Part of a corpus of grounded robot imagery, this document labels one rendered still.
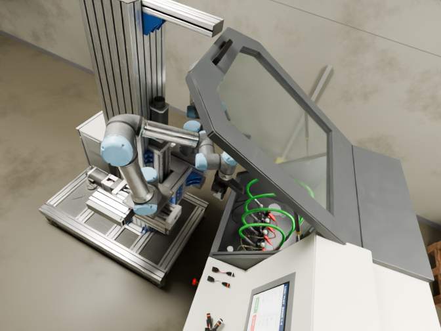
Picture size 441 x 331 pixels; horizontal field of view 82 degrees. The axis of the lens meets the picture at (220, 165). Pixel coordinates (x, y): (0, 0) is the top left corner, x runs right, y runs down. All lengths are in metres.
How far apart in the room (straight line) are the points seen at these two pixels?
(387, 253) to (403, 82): 1.97
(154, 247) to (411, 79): 2.72
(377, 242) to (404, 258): 0.11
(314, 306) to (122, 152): 0.85
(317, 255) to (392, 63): 2.18
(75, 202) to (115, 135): 1.72
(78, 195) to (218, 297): 1.77
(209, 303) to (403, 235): 0.95
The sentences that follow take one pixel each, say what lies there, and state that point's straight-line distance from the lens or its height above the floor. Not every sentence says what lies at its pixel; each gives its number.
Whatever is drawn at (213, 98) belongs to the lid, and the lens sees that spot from 0.84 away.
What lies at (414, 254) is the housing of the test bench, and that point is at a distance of 1.37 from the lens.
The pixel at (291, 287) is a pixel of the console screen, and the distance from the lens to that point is 1.08.
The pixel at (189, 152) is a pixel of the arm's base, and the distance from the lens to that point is 1.81.
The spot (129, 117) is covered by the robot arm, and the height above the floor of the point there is 1.66.
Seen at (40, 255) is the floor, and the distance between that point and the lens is 2.79.
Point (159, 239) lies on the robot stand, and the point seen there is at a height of 0.21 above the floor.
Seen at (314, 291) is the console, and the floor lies 1.55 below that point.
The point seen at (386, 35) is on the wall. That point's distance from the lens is 2.80.
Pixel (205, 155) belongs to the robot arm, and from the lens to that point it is 1.15.
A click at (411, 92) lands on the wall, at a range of 3.01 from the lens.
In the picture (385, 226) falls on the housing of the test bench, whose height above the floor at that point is 1.50.
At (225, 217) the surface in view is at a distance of 1.68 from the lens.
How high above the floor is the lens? 2.38
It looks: 48 degrees down
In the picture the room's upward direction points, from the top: 14 degrees clockwise
